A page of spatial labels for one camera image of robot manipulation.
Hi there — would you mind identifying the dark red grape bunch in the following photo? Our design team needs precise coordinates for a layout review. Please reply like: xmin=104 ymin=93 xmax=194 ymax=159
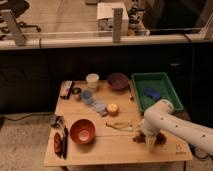
xmin=133 ymin=131 xmax=167 ymax=145

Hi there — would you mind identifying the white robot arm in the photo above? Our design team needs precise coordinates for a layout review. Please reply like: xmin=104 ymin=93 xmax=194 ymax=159
xmin=140 ymin=99 xmax=213 ymax=156

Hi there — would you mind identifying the purple bowl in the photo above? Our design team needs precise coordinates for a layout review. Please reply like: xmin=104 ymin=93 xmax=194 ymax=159
xmin=107 ymin=73 xmax=128 ymax=91

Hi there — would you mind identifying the red bowl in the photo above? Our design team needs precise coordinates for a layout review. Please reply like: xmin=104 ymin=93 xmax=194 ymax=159
xmin=70 ymin=119 xmax=96 ymax=145

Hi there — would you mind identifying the metal spoon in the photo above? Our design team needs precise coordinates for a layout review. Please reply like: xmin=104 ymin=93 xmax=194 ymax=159
xmin=128 ymin=84 xmax=134 ymax=101

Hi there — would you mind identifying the yellow red apple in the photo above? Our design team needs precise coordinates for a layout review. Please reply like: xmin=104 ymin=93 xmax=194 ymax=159
xmin=106 ymin=103 xmax=119 ymax=116

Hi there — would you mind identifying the blue object in tray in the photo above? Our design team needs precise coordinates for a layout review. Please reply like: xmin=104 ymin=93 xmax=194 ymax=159
xmin=144 ymin=87 xmax=161 ymax=101

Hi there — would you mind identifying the green plastic tray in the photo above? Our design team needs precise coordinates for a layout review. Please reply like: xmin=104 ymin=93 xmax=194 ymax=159
xmin=131 ymin=72 xmax=184 ymax=114

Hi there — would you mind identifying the blue cup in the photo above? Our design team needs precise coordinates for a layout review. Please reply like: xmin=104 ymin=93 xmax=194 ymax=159
xmin=80 ymin=90 xmax=93 ymax=105

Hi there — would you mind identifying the white cup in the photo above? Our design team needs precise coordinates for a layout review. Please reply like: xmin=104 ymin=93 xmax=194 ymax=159
xmin=86 ymin=73 xmax=99 ymax=89

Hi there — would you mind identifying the black marker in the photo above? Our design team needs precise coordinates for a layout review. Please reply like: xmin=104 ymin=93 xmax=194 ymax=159
xmin=62 ymin=127 xmax=68 ymax=159

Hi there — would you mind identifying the small metal clip object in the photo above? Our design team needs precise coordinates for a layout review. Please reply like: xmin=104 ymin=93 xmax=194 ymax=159
xmin=50 ymin=115 xmax=64 ymax=128

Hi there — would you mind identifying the black white rectangular box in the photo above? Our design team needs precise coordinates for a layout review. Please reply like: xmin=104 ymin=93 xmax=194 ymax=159
xmin=60 ymin=80 xmax=73 ymax=99

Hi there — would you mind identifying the white cardboard box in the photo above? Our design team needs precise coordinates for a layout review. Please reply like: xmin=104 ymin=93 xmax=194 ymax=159
xmin=97 ymin=2 xmax=129 ymax=36

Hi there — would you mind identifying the office chair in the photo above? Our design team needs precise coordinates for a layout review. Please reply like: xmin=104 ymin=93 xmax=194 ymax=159
xmin=0 ymin=0 xmax=41 ymax=33

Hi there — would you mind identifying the small black ring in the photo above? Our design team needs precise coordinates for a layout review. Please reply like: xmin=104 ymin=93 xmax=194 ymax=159
xmin=71 ymin=87 xmax=82 ymax=96

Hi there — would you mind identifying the red handled tool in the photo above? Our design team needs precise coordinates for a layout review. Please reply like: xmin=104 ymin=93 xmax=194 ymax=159
xmin=54 ymin=133 xmax=62 ymax=157

